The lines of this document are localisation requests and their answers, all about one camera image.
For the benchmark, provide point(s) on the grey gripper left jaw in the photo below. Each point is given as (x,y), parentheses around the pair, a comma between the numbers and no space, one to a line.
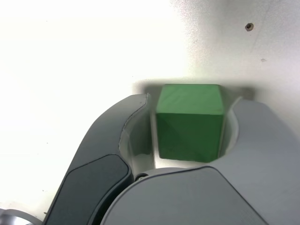
(98,152)

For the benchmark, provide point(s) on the green cube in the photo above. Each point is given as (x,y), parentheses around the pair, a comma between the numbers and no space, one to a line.
(189,131)

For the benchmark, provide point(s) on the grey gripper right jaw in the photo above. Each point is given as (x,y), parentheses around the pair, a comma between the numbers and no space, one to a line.
(211,199)

